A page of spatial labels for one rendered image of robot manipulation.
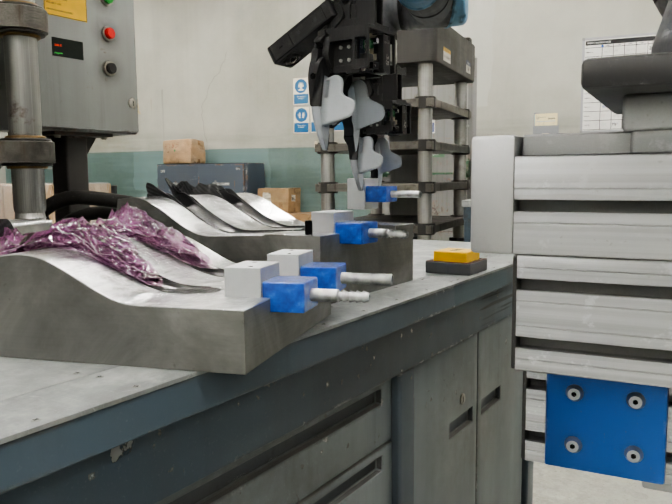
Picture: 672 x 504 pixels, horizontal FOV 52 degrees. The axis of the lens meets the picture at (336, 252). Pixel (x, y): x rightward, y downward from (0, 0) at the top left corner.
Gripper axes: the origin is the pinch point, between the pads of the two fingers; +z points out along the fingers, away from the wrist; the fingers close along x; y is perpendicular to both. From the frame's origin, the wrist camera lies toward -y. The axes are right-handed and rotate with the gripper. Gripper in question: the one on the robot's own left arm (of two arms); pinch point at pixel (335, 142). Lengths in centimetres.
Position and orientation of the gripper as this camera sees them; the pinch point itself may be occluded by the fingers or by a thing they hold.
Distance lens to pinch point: 92.3
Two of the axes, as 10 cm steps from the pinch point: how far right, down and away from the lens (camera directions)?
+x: 5.4, -1.0, 8.4
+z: 0.1, 9.9, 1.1
